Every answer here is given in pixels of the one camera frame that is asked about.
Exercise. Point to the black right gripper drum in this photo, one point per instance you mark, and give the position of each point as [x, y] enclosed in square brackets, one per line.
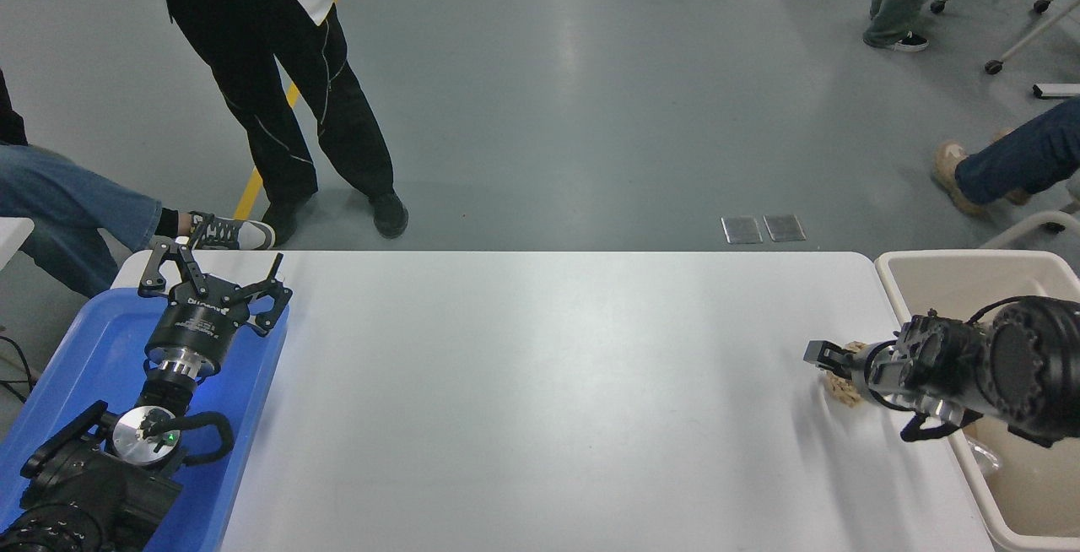
[890, 375]

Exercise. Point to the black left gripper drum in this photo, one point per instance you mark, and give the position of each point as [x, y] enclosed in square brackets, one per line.
[198, 324]

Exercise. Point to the tan paper ball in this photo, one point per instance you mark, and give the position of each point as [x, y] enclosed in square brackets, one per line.
[844, 387]

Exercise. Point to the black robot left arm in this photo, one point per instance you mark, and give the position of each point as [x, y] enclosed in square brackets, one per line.
[84, 493]

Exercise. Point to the large pale plastic bin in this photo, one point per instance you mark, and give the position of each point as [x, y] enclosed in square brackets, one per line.
[945, 290]

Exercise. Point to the blue plastic tray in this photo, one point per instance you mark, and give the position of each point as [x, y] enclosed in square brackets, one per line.
[93, 349]

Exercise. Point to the clear plastic cup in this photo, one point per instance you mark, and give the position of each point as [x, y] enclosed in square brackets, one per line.
[983, 457]

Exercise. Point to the silver floor plate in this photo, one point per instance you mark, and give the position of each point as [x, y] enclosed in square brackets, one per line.
[742, 230]
[785, 228]

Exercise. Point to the seated person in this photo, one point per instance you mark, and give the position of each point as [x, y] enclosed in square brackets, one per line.
[59, 206]

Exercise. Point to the small white table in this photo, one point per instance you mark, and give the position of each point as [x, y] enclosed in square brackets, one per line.
[13, 240]

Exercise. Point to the standing person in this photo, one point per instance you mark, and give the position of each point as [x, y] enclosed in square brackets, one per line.
[270, 96]

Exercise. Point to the person with tan shoes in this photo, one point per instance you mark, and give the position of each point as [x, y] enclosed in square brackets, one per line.
[1021, 159]

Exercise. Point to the white floor bar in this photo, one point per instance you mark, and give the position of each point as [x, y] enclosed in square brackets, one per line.
[1059, 90]

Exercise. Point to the grey wheeled chair base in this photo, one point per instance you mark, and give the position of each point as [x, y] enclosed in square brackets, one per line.
[1031, 33]

